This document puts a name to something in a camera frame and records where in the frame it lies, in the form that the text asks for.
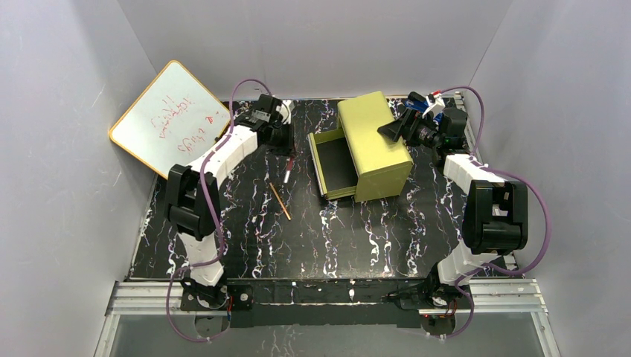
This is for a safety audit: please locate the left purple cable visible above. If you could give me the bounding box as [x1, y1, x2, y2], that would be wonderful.
[165, 78, 272, 344]

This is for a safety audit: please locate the whiteboard with yellow frame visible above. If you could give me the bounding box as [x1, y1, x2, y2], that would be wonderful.
[109, 60, 229, 178]

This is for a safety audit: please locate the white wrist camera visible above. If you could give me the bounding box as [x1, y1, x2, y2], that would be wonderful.
[280, 100, 295, 124]
[422, 91, 446, 120]

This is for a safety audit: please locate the purple cable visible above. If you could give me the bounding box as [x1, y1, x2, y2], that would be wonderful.
[165, 78, 272, 344]
[443, 84, 553, 341]

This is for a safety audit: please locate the green drawer cabinet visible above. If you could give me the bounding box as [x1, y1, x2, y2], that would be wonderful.
[308, 91, 413, 202]

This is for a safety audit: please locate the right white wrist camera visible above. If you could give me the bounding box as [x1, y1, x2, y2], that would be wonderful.
[422, 91, 446, 120]

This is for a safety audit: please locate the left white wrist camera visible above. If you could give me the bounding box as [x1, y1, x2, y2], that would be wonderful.
[280, 100, 295, 124]

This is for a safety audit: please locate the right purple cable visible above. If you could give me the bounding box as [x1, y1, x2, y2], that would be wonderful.
[443, 84, 553, 341]

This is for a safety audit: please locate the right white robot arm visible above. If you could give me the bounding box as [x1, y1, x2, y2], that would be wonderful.
[377, 107, 528, 304]

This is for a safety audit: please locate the red and black makeup pen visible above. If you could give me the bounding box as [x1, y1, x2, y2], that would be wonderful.
[283, 157, 295, 184]

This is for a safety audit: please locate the gold makeup pencil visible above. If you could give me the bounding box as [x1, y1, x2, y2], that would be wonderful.
[269, 182, 292, 221]

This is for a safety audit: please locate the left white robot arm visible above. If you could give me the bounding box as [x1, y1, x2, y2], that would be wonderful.
[164, 94, 295, 309]

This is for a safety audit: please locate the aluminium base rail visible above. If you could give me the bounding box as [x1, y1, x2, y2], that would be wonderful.
[95, 279, 560, 356]

